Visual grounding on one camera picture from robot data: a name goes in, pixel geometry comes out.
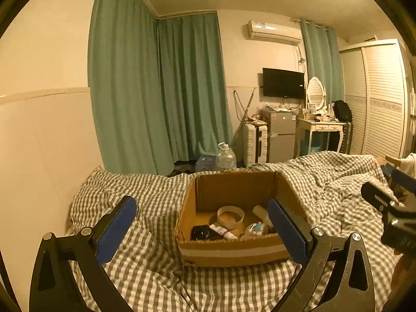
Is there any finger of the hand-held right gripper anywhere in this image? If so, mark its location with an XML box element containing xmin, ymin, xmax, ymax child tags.
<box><xmin>361</xmin><ymin>182</ymin><xmax>401</xmax><ymax>216</ymax></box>
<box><xmin>381</xmin><ymin>164</ymin><xmax>416</xmax><ymax>199</ymax></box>

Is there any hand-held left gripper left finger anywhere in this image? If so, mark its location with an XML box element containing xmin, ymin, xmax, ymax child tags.
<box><xmin>29</xmin><ymin>196</ymin><xmax>138</xmax><ymax>312</ymax></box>

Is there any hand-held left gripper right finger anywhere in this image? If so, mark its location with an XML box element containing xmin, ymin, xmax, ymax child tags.
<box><xmin>267</xmin><ymin>198</ymin><xmax>376</xmax><ymax>312</ymax></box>

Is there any white plastic bottle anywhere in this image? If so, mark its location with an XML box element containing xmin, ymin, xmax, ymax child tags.
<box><xmin>253</xmin><ymin>205</ymin><xmax>275</xmax><ymax>230</ymax></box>

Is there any white toy with blue star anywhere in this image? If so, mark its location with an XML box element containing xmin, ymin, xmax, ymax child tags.
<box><xmin>244</xmin><ymin>222</ymin><xmax>270</xmax><ymax>237</ymax></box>

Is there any white tape roll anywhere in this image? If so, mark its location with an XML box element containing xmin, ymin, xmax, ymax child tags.
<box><xmin>217</xmin><ymin>205</ymin><xmax>245</xmax><ymax>230</ymax></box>

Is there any brown cardboard box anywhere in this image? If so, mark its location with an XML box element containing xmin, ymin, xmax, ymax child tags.
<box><xmin>174</xmin><ymin>170</ymin><xmax>313</xmax><ymax>267</ymax></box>

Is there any white squeeze tube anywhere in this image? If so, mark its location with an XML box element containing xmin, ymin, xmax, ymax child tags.
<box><xmin>209</xmin><ymin>223</ymin><xmax>239</xmax><ymax>241</ymax></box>

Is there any small black case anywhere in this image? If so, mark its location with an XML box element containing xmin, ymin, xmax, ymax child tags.
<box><xmin>191</xmin><ymin>225</ymin><xmax>222</xmax><ymax>241</ymax></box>

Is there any white cloth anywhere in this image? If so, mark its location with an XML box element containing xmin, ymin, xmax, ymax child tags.
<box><xmin>400</xmin><ymin>153</ymin><xmax>416</xmax><ymax>174</ymax></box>

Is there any wooden chair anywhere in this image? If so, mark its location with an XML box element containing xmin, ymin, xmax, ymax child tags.
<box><xmin>377</xmin><ymin>154</ymin><xmax>407</xmax><ymax>176</ymax></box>

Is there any grey checkered blanket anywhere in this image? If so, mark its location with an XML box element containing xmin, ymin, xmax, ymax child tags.
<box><xmin>67</xmin><ymin>151</ymin><xmax>416</xmax><ymax>312</ymax></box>

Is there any dark suitcase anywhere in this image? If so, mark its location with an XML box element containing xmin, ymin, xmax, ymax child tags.
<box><xmin>341</xmin><ymin>121</ymin><xmax>353</xmax><ymax>155</ymax></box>

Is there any white louvred wardrobe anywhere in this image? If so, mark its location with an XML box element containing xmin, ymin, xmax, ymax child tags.
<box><xmin>339</xmin><ymin>38</ymin><xmax>413</xmax><ymax>160</ymax></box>

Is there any dark cloth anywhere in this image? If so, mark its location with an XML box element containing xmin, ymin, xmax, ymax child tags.
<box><xmin>167</xmin><ymin>160</ymin><xmax>197</xmax><ymax>178</ymax></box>

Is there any white dressing table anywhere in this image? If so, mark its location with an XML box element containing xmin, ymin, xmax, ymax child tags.
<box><xmin>294</xmin><ymin>117</ymin><xmax>346</xmax><ymax>158</ymax></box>

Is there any black backpack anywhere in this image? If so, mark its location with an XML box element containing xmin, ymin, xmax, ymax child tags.
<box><xmin>333</xmin><ymin>100</ymin><xmax>353</xmax><ymax>123</ymax></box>

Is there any white suitcase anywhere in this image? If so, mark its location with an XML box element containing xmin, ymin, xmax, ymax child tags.
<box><xmin>243</xmin><ymin>122</ymin><xmax>269</xmax><ymax>166</ymax></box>

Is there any large clear water bottle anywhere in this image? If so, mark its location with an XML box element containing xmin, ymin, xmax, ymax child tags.
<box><xmin>216</xmin><ymin>142</ymin><xmax>237</xmax><ymax>171</ymax></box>

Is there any grey small fridge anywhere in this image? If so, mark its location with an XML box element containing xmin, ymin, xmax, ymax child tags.
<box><xmin>262</xmin><ymin>109</ymin><xmax>297</xmax><ymax>164</ymax></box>

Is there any pack of water bottles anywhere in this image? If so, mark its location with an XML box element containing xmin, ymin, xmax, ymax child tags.
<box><xmin>196</xmin><ymin>156</ymin><xmax>218</xmax><ymax>173</ymax></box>

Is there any white oval mirror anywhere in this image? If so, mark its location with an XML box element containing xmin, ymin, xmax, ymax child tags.
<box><xmin>305</xmin><ymin>77</ymin><xmax>326</xmax><ymax>111</ymax></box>

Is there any wooden broom stick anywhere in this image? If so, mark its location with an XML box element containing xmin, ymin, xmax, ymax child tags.
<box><xmin>234</xmin><ymin>88</ymin><xmax>256</xmax><ymax>144</ymax></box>

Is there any narrow green curtain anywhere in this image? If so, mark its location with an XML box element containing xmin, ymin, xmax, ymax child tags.
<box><xmin>300</xmin><ymin>21</ymin><xmax>345</xmax><ymax>106</ymax></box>

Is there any wide green curtain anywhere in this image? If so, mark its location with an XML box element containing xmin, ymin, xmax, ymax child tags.
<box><xmin>88</xmin><ymin>0</ymin><xmax>163</xmax><ymax>176</ymax></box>

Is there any green corner curtain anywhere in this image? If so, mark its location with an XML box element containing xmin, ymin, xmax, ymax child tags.
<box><xmin>156</xmin><ymin>11</ymin><xmax>233</xmax><ymax>163</ymax></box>

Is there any white air conditioner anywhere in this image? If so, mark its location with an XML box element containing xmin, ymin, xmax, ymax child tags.
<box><xmin>248</xmin><ymin>19</ymin><xmax>303</xmax><ymax>45</ymax></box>

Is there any black wall television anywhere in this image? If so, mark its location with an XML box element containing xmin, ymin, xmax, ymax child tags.
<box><xmin>262</xmin><ymin>68</ymin><xmax>305</xmax><ymax>99</ymax></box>

